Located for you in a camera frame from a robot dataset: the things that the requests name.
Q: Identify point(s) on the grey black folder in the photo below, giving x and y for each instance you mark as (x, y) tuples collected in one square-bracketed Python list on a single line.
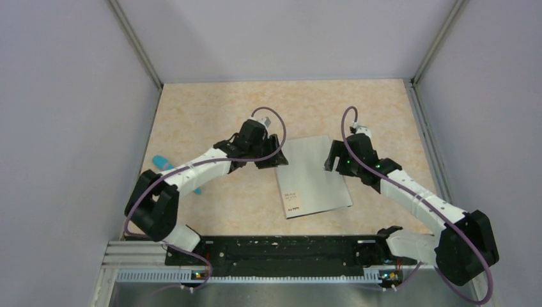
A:
[(305, 186)]

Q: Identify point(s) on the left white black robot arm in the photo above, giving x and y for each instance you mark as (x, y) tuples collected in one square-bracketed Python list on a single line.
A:
[(153, 205)]

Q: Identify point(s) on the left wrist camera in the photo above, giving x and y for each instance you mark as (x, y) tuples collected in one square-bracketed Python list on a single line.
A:
[(265, 121)]

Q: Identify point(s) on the aluminium rail frame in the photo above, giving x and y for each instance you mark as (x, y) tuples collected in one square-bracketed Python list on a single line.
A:
[(133, 273)]

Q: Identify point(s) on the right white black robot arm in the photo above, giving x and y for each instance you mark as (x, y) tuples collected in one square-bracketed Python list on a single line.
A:
[(461, 244)]

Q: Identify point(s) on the cyan marker pen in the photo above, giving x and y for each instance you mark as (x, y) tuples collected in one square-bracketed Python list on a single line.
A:
[(161, 163)]

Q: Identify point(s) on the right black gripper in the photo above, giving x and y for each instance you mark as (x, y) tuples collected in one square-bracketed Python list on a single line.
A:
[(339, 148)]

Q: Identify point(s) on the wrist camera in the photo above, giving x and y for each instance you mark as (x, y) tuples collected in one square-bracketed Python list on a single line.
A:
[(356, 128), (265, 121)]

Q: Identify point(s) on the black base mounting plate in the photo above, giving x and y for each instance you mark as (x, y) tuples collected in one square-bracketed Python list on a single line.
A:
[(289, 256)]

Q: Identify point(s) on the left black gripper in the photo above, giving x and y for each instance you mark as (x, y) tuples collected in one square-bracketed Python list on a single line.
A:
[(278, 159)]

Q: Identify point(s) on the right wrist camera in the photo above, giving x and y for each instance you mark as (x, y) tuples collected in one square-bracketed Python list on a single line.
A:
[(356, 128)]

